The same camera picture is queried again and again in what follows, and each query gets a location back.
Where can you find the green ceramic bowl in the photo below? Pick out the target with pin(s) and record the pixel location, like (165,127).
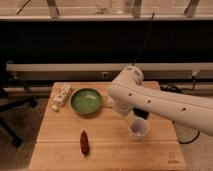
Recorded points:
(86,101)

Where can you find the white ceramic cup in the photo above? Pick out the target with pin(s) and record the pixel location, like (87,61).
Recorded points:
(138,128)

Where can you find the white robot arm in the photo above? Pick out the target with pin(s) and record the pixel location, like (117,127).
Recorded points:
(127,92)

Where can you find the white tube with label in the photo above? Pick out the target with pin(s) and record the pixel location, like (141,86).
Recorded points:
(60,99)

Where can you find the black office chair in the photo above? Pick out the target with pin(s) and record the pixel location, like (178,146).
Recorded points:
(6,76)

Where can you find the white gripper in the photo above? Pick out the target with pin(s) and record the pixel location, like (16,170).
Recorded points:
(129,119)

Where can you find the white sponge block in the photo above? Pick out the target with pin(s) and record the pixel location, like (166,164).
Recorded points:
(109,102)

